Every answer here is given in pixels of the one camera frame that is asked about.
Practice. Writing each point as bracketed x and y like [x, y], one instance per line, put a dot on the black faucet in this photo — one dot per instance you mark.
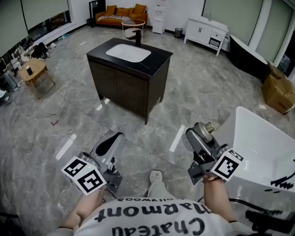
[137, 37]

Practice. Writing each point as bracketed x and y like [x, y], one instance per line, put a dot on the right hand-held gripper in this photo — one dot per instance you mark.
[226, 166]

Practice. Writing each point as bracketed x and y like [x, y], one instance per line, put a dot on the black bathtub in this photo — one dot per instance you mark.
[245, 55]

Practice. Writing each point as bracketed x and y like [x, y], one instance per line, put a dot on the white water dispenser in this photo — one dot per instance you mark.
[159, 21]

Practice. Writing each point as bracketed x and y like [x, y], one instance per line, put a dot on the round white side table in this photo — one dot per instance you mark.
[133, 23]

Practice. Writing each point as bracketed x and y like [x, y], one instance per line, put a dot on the white printed T-shirt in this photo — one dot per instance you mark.
[150, 220]

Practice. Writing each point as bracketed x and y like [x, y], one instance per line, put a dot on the white sink basin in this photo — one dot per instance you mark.
[127, 53]

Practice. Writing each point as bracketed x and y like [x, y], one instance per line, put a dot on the beige trouser leg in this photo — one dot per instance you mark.
[158, 188]

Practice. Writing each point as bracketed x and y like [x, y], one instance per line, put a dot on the white vanity cabinet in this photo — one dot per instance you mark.
[199, 31]

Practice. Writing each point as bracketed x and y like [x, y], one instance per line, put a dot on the person's right forearm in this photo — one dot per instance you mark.
[216, 198]

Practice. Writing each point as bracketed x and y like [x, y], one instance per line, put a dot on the striped blanket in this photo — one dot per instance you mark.
[113, 18]

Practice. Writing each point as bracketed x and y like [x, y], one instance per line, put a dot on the orange sofa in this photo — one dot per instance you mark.
[137, 17]

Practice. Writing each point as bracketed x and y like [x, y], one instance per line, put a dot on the white shoe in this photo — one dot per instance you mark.
[155, 174]

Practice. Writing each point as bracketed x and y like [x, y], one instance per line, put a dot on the wooden table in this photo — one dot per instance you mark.
[37, 69]

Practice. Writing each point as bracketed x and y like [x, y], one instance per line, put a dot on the cardboard box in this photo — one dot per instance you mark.
[277, 92]

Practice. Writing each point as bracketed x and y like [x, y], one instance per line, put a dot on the white bathtub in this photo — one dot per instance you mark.
[258, 141]

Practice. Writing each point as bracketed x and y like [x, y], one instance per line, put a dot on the person's left forearm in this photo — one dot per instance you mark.
[86, 205]

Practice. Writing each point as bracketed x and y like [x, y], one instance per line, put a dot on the black metal frame shelf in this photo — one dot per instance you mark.
[98, 7]

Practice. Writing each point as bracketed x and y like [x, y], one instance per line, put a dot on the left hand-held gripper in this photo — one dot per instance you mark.
[84, 178]

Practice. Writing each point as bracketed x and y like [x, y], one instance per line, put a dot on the grey roller blind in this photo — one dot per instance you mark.
[273, 28]
[44, 4]
[233, 8]
[7, 26]

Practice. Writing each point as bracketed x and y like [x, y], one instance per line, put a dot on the black cylindrical speaker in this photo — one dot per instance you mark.
[29, 70]

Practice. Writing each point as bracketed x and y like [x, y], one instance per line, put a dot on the black mesh trash bin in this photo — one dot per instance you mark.
[178, 33]

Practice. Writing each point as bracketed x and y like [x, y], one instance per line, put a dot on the white bottle with gold cap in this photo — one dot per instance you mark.
[208, 127]

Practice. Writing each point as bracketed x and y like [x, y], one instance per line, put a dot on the black sink countertop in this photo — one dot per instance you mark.
[157, 60]

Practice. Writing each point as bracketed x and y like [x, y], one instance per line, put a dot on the dark wooden vanity cabinet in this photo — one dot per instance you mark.
[127, 90]

